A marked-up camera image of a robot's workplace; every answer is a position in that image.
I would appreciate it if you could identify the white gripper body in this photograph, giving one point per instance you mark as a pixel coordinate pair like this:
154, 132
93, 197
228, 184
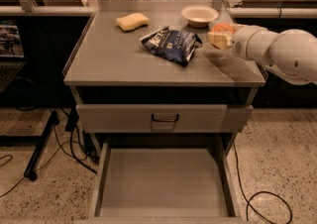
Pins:
244, 45

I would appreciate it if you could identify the orange fruit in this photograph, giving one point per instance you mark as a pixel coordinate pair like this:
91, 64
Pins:
222, 27

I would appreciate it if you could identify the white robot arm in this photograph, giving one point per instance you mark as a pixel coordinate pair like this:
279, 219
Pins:
290, 55

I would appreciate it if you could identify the closed upper drawer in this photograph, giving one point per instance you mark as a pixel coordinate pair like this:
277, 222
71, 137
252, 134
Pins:
136, 118

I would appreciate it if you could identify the open middle drawer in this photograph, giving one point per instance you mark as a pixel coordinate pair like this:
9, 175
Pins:
163, 186

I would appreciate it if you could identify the white bowl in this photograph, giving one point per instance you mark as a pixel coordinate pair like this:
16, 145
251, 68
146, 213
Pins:
199, 16

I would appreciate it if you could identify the blue chip bag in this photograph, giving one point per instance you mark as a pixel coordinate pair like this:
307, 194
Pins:
173, 45

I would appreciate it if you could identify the yellow sponge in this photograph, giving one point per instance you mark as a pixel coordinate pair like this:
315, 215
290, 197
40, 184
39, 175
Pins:
132, 22

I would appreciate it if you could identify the grey metal cabinet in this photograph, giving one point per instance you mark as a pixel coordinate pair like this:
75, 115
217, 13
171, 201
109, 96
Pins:
140, 68

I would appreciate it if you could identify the black stand leg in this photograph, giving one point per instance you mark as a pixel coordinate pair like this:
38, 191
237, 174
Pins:
37, 140

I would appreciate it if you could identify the black drawer handle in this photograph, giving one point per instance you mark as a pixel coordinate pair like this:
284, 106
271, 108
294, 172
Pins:
165, 119

